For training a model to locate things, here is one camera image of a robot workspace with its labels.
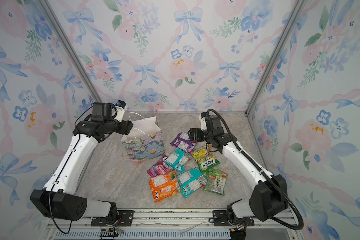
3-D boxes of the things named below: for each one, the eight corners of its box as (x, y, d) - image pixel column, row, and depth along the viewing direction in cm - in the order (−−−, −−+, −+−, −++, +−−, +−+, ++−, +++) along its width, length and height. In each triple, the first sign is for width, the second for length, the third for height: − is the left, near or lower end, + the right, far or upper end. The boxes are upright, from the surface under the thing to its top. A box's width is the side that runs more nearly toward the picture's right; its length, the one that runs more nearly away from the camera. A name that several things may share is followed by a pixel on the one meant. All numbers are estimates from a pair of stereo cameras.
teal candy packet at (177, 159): (162, 162, 94) (162, 160, 92) (173, 147, 101) (173, 144, 99) (182, 174, 90) (182, 171, 87) (192, 157, 97) (192, 154, 94)
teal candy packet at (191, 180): (183, 198, 82) (183, 197, 79) (173, 178, 89) (173, 176, 86) (208, 184, 87) (209, 182, 84) (196, 166, 94) (197, 164, 91)
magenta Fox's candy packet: (147, 172, 91) (146, 170, 88) (165, 157, 97) (165, 155, 95) (158, 184, 86) (157, 182, 84) (176, 167, 93) (176, 165, 90)
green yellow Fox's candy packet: (202, 173, 90) (202, 171, 88) (190, 154, 98) (190, 152, 96) (219, 164, 94) (219, 162, 92) (206, 146, 102) (206, 145, 100)
